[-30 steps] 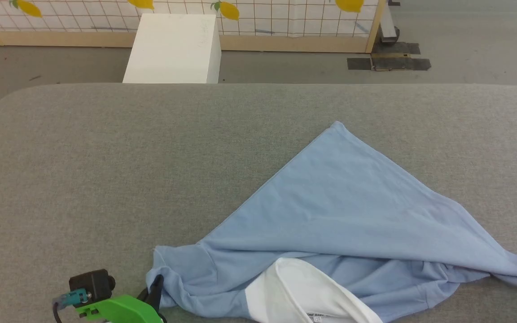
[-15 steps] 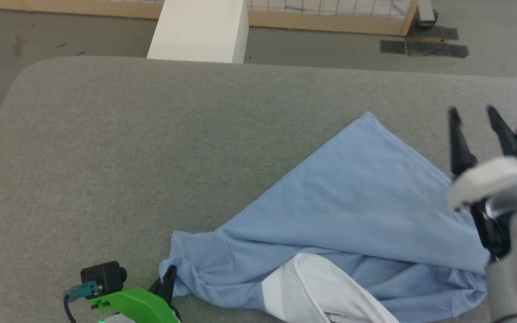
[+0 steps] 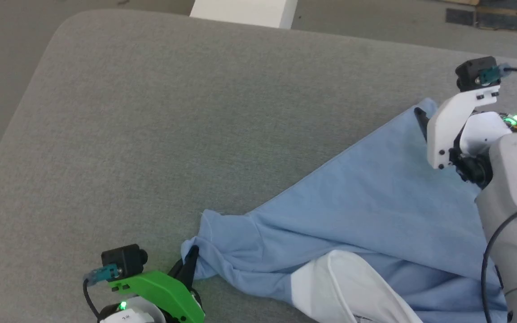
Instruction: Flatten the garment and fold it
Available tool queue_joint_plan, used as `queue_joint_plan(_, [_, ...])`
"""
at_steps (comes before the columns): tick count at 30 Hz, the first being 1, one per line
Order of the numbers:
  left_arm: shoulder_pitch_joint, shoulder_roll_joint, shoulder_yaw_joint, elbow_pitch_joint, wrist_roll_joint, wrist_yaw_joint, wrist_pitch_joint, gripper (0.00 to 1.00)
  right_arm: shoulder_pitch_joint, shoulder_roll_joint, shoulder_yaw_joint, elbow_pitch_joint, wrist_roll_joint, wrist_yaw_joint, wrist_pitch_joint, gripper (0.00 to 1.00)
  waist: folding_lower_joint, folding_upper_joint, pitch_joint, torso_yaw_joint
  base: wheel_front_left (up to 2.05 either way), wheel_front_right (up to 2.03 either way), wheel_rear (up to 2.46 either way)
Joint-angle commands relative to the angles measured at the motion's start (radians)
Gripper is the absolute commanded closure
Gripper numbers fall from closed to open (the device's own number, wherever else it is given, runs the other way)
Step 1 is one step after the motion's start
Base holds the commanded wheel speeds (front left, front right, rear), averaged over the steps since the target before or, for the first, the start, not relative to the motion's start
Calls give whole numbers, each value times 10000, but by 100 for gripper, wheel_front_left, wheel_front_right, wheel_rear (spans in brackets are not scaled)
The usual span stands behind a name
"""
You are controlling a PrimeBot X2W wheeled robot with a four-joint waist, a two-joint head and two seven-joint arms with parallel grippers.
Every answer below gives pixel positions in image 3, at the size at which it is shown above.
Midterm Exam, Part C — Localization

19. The white box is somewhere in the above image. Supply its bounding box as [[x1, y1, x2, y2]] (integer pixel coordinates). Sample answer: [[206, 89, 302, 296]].
[[189, 0, 298, 30]]

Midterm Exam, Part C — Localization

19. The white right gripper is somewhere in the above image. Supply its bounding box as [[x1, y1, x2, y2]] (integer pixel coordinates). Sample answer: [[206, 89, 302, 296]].
[[415, 85, 510, 184]]

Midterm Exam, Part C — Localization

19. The grey fabric sofa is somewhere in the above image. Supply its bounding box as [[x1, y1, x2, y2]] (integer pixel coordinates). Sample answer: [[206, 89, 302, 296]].
[[0, 9, 517, 323]]

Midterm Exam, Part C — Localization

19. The light blue garment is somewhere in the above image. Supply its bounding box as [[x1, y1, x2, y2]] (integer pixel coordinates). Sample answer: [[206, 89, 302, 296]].
[[181, 98, 510, 323]]

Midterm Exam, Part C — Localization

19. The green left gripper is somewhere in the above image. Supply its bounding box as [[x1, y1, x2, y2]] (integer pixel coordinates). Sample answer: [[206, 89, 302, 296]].
[[108, 246, 205, 323]]

